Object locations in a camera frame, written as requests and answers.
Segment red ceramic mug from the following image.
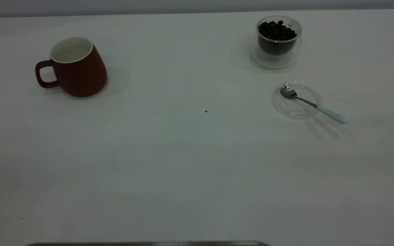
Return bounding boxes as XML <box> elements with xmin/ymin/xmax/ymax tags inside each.
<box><xmin>35</xmin><ymin>37</ymin><xmax>108</xmax><ymax>98</ymax></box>

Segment metal spoon light-blue handle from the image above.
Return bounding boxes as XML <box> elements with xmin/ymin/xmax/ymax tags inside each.
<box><xmin>280</xmin><ymin>85</ymin><xmax>349</xmax><ymax>124</ymax></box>

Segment dark coffee beans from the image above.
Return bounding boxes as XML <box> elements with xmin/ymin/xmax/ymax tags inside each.
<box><xmin>258</xmin><ymin>20</ymin><xmax>298</xmax><ymax>56</ymax></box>

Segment clear glass saucer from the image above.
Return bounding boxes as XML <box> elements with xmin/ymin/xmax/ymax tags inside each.
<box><xmin>272</xmin><ymin>81</ymin><xmax>323</xmax><ymax>120</ymax></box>

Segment clear double-wall glass cup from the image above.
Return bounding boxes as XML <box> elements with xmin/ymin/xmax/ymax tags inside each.
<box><xmin>251</xmin><ymin>15</ymin><xmax>302</xmax><ymax>71</ymax></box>

